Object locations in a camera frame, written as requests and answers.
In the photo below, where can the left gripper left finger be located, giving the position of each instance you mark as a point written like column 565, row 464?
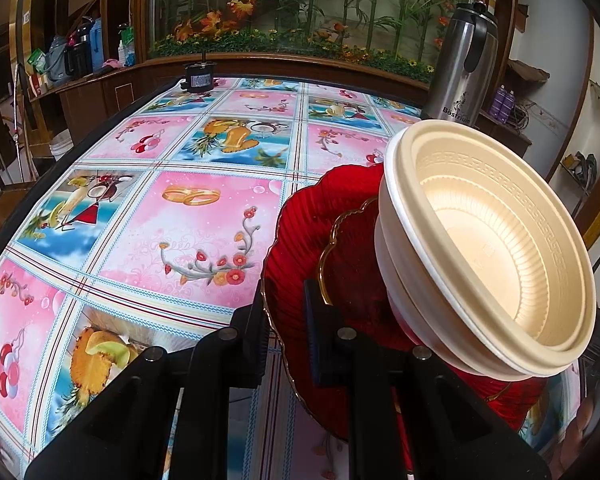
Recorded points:
column 253, row 331

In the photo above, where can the beige plastic bowl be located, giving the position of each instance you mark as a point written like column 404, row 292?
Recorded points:
column 418, row 330
column 486, row 250

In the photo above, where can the purple bottles on shelf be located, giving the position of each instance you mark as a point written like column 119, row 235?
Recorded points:
column 502, row 105

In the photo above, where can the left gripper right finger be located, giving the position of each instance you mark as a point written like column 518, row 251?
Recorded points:
column 332, row 342

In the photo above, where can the blue bottle on counter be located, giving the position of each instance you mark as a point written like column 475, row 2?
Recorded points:
column 95, row 41

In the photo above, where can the colourful patterned tablecloth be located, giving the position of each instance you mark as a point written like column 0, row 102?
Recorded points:
column 157, row 234

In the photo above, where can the large red scalloped plate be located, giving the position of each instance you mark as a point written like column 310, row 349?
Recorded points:
column 302, row 233

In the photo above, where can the white plastic bucket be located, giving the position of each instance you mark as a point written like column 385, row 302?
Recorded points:
column 61, row 144

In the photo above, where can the small black timer device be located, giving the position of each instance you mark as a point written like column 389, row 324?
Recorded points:
column 199, row 76

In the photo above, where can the artificial flower display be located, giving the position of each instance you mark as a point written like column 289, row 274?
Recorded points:
column 402, row 37

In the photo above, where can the stainless steel thermos jug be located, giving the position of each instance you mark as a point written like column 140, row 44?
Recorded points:
column 465, row 65

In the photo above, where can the gold-rimmed red plate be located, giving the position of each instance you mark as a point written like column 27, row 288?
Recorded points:
column 352, row 281

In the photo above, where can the black kettle on counter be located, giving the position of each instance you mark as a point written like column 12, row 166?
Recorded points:
column 78, row 59

